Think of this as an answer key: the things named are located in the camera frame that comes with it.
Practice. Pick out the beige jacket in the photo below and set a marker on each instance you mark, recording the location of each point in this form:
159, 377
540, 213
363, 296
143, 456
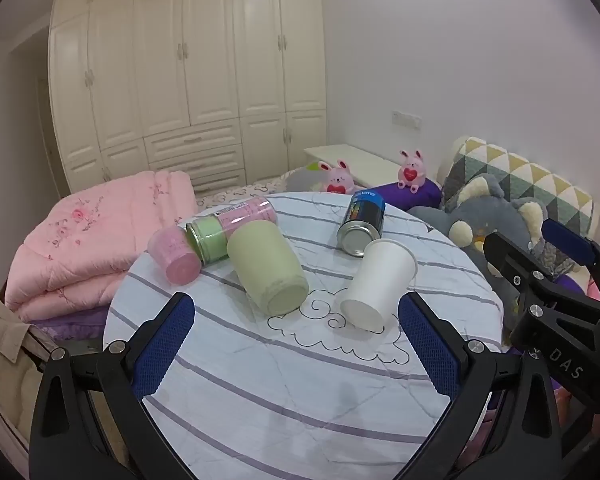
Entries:
5, 360

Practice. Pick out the triangle pattern cushion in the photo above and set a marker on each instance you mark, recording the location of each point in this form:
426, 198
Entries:
530, 175

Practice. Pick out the pink folded quilt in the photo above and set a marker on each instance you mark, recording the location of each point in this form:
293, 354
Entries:
95, 230

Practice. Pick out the grey plush elephant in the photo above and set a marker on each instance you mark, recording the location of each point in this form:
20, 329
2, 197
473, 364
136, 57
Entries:
500, 212

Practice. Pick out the white nightstand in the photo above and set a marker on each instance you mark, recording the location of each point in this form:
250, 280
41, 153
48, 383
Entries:
350, 157

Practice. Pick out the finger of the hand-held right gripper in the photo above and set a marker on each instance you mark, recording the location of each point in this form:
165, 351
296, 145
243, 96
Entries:
510, 260
567, 237

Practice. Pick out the pink cup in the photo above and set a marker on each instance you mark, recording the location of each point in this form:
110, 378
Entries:
172, 252

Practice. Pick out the green and pink can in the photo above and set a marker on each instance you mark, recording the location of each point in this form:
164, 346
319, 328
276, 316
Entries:
240, 215

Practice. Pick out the blue metal can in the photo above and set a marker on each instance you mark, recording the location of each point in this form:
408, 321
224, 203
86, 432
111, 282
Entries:
362, 215

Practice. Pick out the pink bunny plush toy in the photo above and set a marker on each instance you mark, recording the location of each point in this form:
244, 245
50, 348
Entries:
411, 170
337, 179

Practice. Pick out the grey pillow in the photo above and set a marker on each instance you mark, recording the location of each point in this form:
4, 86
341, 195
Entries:
302, 177

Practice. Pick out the white cup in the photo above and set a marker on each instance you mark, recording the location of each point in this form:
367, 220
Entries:
380, 280

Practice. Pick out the patterned bed sheet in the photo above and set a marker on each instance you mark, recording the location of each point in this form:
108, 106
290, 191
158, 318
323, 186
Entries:
240, 191

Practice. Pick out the cream wardrobe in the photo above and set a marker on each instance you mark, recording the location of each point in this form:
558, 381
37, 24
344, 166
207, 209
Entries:
190, 60

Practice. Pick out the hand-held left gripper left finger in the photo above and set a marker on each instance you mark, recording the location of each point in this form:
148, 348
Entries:
162, 345

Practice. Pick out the purple pillow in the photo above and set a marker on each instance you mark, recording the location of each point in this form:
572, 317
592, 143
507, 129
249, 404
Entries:
425, 197

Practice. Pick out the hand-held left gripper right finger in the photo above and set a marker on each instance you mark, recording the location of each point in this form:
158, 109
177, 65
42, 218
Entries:
430, 345

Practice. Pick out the green cup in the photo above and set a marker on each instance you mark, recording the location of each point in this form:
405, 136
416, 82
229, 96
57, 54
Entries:
265, 265

